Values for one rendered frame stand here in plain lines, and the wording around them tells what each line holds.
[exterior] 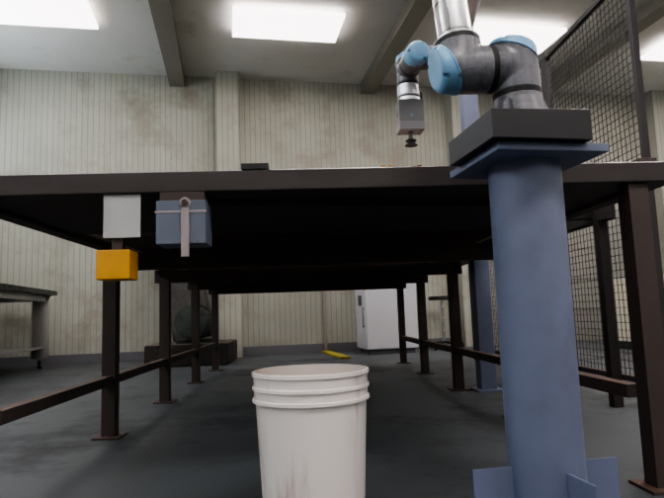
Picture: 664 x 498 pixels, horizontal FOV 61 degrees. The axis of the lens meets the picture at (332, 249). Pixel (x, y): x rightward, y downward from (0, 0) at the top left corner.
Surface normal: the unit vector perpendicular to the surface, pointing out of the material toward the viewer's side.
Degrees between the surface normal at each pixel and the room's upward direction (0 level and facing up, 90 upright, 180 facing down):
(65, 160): 90
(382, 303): 90
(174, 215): 90
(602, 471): 90
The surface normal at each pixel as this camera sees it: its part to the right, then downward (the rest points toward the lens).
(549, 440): -0.21, -0.11
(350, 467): 0.70, -0.05
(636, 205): 0.05, -0.11
